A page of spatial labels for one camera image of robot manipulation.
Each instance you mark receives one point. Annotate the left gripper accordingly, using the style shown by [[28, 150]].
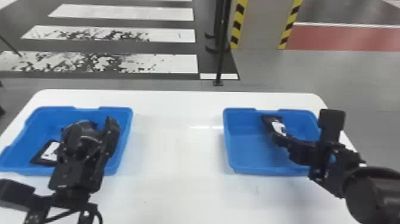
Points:
[[79, 140]]

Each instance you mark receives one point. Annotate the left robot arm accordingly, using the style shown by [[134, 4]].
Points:
[[28, 195]]

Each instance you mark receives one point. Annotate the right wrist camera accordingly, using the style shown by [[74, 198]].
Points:
[[331, 123]]

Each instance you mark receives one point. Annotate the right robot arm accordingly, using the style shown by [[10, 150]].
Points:
[[372, 194]]

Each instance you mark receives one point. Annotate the blue tray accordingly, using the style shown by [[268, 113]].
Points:
[[40, 125], [247, 140]]

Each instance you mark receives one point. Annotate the black part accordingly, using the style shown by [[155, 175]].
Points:
[[47, 154], [273, 123]]

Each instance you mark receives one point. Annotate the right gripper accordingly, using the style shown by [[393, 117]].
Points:
[[304, 152]]

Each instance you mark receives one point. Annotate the yellow black striped post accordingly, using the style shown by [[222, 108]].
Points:
[[265, 22]]

